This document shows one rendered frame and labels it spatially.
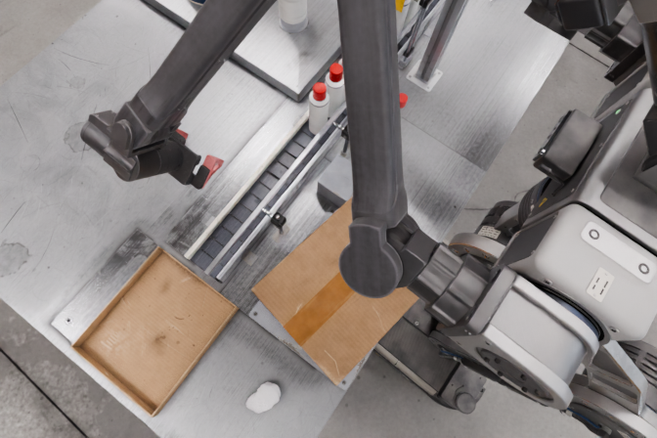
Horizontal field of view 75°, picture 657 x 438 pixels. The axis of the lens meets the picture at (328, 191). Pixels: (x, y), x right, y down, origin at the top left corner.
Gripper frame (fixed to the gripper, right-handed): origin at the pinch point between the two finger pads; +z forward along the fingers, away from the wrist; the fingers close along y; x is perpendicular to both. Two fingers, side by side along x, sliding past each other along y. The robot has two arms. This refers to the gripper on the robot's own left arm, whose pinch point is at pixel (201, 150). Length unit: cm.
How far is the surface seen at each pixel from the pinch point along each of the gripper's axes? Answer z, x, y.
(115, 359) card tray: -3, 58, -4
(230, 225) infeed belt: 19.4, 22.9, -5.3
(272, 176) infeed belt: 30.3, 9.5, -5.1
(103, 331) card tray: -2, 56, 3
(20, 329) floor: 36, 140, 63
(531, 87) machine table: 82, -45, -48
